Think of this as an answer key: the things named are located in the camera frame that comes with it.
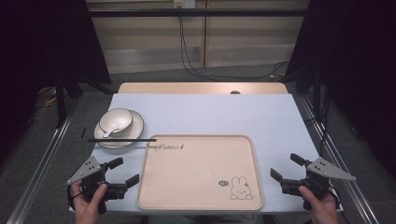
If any white bowl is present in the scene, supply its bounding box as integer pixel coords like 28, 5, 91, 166
98, 107, 134, 135

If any black chopstick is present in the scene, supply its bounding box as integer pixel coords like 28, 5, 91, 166
87, 139, 157, 144
87, 137, 157, 142

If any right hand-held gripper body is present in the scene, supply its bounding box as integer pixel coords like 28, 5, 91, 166
279, 156, 358, 211

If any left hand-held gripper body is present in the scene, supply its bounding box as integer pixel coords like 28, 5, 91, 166
66, 155, 128, 216

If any person's right hand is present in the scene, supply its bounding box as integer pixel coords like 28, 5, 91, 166
298, 185, 341, 224

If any white wall outlet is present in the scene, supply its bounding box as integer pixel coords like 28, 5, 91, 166
173, 0, 197, 9

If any white table mat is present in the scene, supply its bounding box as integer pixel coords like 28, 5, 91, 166
68, 92, 345, 216

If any black curtain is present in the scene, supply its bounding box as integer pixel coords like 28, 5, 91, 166
284, 0, 396, 180
0, 0, 112, 166

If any black cable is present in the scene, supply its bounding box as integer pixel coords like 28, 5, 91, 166
177, 15, 290, 80

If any beige tray with rabbit print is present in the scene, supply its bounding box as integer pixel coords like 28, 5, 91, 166
136, 133, 264, 212

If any person's left hand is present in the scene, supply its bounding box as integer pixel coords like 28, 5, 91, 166
69, 179, 108, 224

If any wooden table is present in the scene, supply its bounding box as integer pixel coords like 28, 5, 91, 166
118, 81, 290, 95

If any white spoon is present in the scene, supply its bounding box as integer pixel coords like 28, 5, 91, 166
102, 127, 120, 139

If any metal floor rail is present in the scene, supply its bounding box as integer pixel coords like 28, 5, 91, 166
5, 99, 79, 224
299, 94, 380, 224

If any black stand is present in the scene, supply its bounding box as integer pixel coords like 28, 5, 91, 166
53, 74, 68, 129

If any black horizontal bar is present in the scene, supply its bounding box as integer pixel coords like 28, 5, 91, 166
88, 7, 310, 19

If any white plate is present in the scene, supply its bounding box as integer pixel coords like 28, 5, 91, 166
93, 109, 146, 150

